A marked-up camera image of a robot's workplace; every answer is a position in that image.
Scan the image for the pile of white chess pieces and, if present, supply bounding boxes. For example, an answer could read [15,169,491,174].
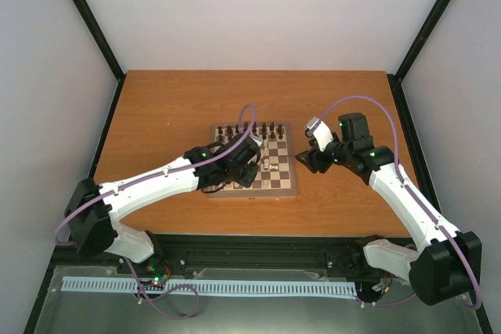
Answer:
[261,146,279,171]

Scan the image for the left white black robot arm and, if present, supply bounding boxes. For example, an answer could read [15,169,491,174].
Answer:
[63,135,262,274]

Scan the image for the black aluminium frame rail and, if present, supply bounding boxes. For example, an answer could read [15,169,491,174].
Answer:
[50,234,469,278]

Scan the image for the dark chess pieces row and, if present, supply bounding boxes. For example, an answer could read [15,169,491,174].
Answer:
[211,121,288,142]

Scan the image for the wooden folding chess board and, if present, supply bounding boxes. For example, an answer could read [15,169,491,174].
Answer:
[207,120,297,199]

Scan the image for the light blue cable duct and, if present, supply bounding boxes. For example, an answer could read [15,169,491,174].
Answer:
[60,276,357,300]

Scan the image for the purple cable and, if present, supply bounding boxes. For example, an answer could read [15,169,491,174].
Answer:
[312,95,483,311]
[52,103,258,247]

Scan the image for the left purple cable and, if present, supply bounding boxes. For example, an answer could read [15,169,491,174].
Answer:
[52,103,258,247]

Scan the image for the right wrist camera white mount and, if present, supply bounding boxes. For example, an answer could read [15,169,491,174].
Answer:
[305,117,333,152]

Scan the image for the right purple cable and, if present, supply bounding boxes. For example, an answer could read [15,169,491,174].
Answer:
[312,95,483,311]

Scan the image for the right controller wiring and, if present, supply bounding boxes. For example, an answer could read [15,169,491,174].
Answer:
[369,275,395,296]

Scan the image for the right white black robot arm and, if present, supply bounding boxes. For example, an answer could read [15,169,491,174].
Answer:
[296,113,481,306]

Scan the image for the left controller circuit board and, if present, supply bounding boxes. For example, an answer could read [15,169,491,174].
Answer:
[139,260,171,290]

